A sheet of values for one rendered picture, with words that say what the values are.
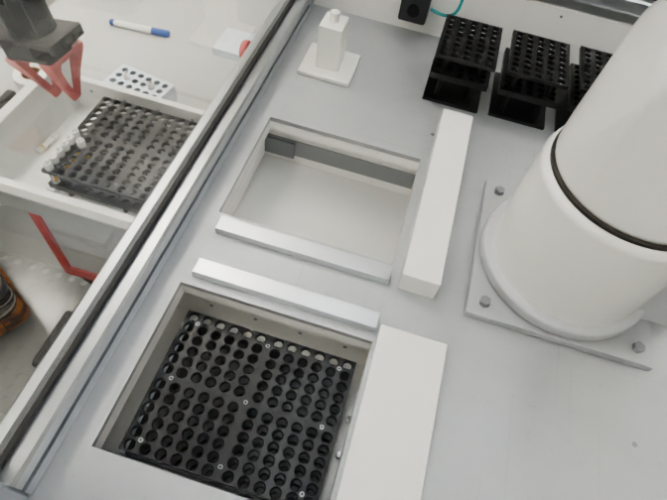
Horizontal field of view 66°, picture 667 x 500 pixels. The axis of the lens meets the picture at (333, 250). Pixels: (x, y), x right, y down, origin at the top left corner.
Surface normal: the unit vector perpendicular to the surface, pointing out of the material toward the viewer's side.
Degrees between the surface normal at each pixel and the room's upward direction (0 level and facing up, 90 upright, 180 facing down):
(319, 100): 0
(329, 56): 90
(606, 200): 90
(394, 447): 0
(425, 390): 0
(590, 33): 90
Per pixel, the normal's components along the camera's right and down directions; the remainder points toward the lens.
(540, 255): -0.84, 0.39
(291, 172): 0.11, -0.55
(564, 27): -0.28, 0.78
